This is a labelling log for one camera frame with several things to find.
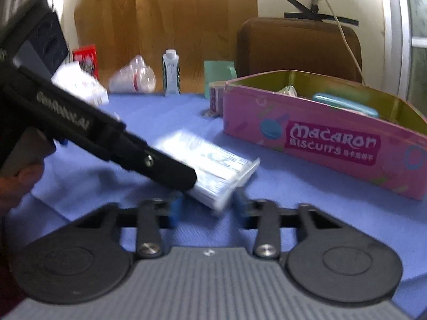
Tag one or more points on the blue plastic case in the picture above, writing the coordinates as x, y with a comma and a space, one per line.
345, 104

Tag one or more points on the red cardboard box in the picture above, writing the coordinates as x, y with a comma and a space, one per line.
86, 58

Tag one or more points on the large white tissue pack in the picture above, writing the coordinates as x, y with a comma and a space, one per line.
83, 83

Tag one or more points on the wooden board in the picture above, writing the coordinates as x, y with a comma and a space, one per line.
166, 16

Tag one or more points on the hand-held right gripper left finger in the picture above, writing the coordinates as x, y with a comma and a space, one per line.
175, 211

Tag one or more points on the blue printed tablecloth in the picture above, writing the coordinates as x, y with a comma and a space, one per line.
300, 213

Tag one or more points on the green milk carton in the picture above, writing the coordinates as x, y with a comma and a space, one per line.
171, 73

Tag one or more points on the small white tissue pack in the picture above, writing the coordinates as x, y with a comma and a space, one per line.
213, 170

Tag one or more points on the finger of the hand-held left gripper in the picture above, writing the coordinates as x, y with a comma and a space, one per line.
170, 170

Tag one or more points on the white window frame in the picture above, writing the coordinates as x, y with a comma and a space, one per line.
407, 33

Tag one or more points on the brown chair back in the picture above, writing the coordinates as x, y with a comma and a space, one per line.
300, 50

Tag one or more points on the grey case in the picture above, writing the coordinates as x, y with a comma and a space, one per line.
287, 90

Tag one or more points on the black tape cross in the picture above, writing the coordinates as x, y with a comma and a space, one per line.
317, 15

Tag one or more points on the person's left hand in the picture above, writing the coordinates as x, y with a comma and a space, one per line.
23, 181

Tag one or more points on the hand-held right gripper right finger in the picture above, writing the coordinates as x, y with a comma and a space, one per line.
240, 208

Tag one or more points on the pink tin box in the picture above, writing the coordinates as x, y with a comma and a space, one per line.
317, 140

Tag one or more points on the green plastic cup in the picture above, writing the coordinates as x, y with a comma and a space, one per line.
218, 76

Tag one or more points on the bagged white cups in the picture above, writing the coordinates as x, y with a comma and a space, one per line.
133, 76

